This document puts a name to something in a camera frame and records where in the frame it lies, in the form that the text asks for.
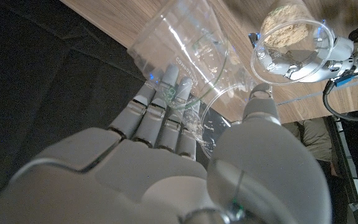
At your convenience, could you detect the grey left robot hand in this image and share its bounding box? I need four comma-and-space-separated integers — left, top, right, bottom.
249, 29, 358, 83

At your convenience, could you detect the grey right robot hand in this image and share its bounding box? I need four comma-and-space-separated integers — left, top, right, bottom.
0, 63, 333, 224

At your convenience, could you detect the clear plastic cup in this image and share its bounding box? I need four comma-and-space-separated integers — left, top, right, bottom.
249, 0, 336, 86

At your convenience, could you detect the clear cup with sugar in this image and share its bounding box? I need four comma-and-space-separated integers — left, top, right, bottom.
126, 0, 273, 159

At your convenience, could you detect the person in khaki trousers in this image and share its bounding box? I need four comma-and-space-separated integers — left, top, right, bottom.
283, 117, 335, 164

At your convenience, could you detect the black backdrop curtain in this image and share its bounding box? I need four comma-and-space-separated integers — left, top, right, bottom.
0, 0, 231, 215

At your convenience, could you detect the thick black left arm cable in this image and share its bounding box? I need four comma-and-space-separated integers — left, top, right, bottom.
322, 78, 358, 123

